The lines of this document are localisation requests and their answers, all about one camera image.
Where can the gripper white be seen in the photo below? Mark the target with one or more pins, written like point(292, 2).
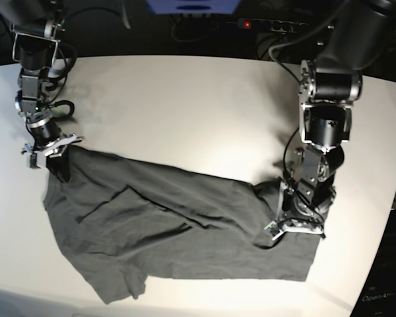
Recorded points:
point(297, 213)
point(50, 148)

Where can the grey T-shirt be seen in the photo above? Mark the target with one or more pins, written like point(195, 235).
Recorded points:
point(119, 221)

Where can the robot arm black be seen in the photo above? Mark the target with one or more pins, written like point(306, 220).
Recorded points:
point(328, 87)
point(37, 26)

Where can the black OpenArm base box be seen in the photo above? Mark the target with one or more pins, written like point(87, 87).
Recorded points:
point(378, 295)

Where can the blue box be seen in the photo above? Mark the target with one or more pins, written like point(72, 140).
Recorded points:
point(224, 7)

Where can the black power strip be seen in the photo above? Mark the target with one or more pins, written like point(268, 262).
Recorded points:
point(271, 25)

